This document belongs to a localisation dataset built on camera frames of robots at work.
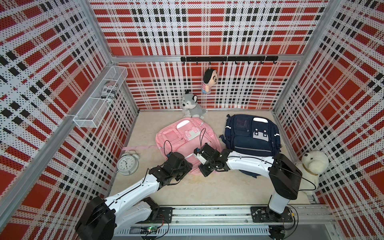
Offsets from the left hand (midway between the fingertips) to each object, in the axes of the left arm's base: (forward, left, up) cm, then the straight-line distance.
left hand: (193, 166), depth 83 cm
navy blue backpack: (+25, -40, -4) cm, 47 cm away
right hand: (-1, -6, -2) cm, 7 cm away
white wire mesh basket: (+30, +63, +15) cm, 71 cm away
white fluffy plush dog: (-3, -60, +10) cm, 61 cm away
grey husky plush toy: (+42, +2, +4) cm, 42 cm away
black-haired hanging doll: (+45, -10, +27) cm, 53 cm away
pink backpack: (+22, +7, -2) cm, 23 cm away
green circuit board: (-29, +20, -5) cm, 35 cm away
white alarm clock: (+3, +39, -3) cm, 40 cm away
